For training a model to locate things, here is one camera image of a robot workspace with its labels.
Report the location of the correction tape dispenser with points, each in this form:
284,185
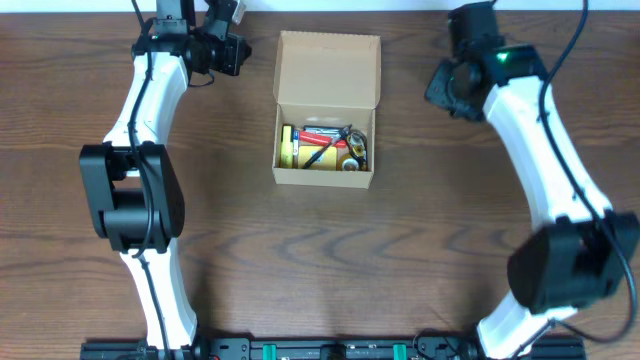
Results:
357,143

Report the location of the yellow sticky note pad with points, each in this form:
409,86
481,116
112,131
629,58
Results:
327,161

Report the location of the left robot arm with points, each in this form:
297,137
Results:
134,197

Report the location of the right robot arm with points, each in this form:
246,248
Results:
580,249

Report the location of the black mounting rail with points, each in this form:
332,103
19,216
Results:
426,347

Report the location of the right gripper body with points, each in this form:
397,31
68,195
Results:
442,88

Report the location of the red black stapler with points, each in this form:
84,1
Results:
315,135

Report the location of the yellow tape roll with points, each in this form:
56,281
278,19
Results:
348,163

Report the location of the brown cardboard box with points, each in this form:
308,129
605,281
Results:
327,80

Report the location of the small blue white box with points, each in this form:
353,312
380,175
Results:
295,147

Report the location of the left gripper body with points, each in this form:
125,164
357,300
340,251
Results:
232,55

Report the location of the yellow highlighter marker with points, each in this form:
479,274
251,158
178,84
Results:
286,147

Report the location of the black pen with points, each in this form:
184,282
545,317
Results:
341,135

